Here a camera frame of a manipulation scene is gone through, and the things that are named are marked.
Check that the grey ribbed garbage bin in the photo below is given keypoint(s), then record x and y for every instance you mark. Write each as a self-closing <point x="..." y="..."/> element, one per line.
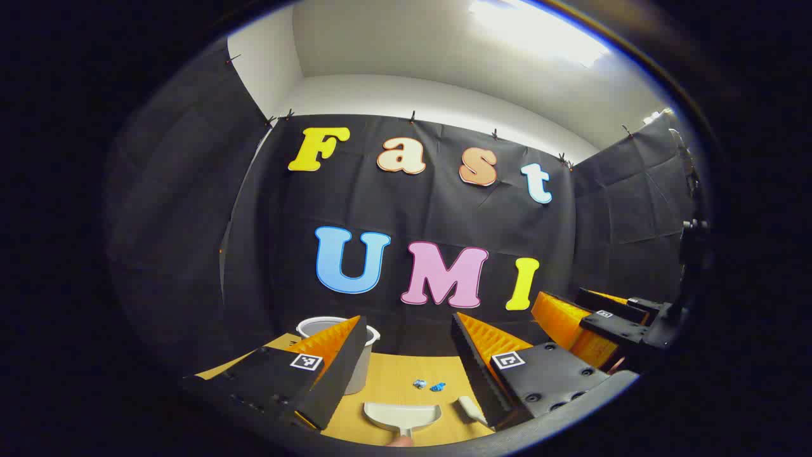
<point x="365" y="368"/>

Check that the wooden desktop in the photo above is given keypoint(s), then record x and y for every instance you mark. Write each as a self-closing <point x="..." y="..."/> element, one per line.
<point x="393" y="381"/>

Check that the small grey broom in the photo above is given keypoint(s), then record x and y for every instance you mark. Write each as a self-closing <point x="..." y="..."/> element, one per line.
<point x="469" y="409"/>

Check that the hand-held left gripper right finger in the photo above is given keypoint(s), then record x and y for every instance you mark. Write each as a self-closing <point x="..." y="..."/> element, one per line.
<point x="476" y="374"/>

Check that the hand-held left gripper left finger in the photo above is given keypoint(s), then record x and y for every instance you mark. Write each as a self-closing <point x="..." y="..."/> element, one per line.
<point x="339" y="374"/>

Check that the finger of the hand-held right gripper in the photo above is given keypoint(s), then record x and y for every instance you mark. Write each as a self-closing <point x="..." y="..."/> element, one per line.
<point x="637" y="308"/>
<point x="625" y="327"/>

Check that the grey plastic dustpan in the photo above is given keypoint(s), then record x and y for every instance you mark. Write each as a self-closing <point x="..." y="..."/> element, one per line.
<point x="399" y="416"/>

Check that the metal stand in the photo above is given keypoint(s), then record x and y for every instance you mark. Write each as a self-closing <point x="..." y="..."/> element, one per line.
<point x="688" y="165"/>

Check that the ceiling light panel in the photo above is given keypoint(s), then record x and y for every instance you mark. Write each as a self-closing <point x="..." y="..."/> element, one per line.
<point x="539" y="32"/>

